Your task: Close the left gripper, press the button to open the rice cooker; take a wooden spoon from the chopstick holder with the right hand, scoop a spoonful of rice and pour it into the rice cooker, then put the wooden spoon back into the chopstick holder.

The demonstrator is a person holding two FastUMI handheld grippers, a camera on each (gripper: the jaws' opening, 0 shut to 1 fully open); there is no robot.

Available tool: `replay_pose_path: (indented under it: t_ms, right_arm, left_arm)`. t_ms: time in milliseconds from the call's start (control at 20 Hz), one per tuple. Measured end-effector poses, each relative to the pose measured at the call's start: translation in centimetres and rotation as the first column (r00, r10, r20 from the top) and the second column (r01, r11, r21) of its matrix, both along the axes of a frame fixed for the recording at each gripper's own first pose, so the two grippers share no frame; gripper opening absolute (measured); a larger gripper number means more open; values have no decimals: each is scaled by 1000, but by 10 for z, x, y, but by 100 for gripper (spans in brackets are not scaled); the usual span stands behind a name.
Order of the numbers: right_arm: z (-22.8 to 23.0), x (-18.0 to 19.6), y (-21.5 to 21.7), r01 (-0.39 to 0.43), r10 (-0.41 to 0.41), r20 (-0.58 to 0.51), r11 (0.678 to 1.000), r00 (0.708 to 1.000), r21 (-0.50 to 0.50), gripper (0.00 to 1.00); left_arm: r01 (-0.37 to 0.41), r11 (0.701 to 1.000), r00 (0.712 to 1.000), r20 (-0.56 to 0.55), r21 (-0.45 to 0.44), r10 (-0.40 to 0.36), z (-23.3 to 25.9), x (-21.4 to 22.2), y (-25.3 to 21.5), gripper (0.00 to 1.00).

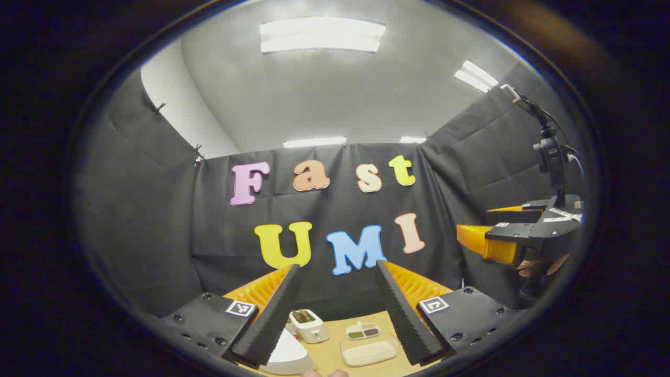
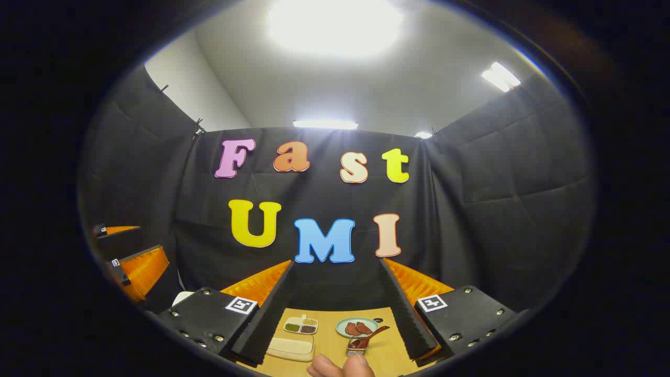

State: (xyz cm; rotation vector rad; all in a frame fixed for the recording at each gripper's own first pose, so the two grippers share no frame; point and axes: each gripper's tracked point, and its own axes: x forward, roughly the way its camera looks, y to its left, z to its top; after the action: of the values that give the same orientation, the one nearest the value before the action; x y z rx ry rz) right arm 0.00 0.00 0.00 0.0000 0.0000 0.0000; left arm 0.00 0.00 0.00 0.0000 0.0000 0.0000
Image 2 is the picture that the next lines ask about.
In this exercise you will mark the pale green plate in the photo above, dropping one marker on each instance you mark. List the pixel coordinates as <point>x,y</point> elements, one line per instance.
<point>341,325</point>

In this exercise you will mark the red meat piece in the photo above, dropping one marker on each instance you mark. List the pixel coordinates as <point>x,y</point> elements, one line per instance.
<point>364,328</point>
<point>352,329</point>

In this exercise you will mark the black backdrop cloth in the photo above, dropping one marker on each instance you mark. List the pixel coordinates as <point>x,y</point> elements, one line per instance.
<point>324,193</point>

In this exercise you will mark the white rice cooker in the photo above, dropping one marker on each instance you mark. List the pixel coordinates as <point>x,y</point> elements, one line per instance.
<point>183,298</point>

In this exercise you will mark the long ceiling light strip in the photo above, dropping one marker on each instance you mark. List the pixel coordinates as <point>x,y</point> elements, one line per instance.
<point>324,124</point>

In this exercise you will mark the pile of dark red beans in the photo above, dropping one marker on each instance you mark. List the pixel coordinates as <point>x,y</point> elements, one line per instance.
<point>308,329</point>

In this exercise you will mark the beige clear-lidded rice box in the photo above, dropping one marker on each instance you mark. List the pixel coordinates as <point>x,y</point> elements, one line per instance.
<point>301,358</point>

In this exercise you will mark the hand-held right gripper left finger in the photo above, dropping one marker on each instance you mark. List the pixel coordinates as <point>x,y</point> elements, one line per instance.
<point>267,319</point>

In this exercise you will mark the brown wooden spoon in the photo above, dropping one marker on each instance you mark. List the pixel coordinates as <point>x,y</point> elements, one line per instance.
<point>374,335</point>

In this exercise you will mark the small ceiling light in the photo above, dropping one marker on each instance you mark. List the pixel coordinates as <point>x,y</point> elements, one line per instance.
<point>423,135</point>

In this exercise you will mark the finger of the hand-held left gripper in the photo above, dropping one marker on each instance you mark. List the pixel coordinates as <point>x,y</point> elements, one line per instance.
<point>142,271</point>
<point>120,230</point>

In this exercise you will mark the white divided dish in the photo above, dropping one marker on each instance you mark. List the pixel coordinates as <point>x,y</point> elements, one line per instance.
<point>300,324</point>

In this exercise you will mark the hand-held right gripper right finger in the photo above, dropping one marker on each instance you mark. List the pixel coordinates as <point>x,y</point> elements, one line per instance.
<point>411,319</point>

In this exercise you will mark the rectangular ceiling light panel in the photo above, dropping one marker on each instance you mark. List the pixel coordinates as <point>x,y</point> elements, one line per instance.
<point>501,77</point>

